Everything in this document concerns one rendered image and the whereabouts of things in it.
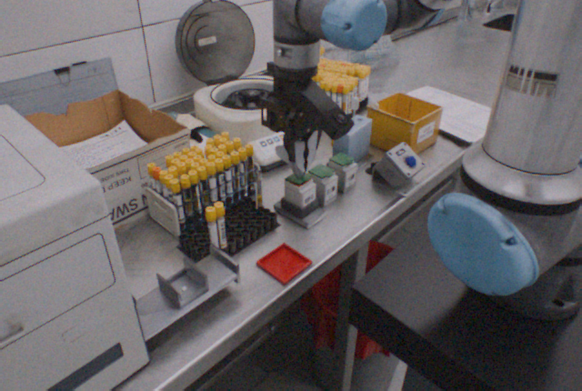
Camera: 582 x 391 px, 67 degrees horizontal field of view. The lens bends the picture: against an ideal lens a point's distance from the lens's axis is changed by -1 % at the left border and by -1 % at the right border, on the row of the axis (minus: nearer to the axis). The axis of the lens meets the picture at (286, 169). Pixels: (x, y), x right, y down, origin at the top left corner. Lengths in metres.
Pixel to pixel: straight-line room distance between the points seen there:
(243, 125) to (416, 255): 0.48
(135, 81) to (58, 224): 0.77
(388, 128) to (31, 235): 0.82
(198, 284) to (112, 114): 0.56
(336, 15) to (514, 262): 0.35
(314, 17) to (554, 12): 0.32
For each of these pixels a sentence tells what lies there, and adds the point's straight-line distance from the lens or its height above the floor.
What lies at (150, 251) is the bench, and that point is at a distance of 0.84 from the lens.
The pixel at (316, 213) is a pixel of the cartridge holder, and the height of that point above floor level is 0.89.
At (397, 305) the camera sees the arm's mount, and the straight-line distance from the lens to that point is 0.64.
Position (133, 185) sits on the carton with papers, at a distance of 0.87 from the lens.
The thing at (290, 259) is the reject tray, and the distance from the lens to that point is 0.78.
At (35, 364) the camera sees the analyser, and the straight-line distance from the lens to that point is 0.57.
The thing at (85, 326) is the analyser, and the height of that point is 1.01.
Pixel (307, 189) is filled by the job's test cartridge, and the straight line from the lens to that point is 0.83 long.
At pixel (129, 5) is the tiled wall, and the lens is 1.17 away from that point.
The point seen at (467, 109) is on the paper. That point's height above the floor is 0.89.
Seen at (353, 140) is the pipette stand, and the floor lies 0.96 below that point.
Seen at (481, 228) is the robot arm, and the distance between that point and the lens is 0.47.
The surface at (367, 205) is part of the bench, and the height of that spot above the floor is 0.87.
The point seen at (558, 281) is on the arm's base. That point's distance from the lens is 0.67.
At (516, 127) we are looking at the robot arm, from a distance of 0.44.
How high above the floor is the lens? 1.42
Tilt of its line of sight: 32 degrees down
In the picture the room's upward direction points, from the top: straight up
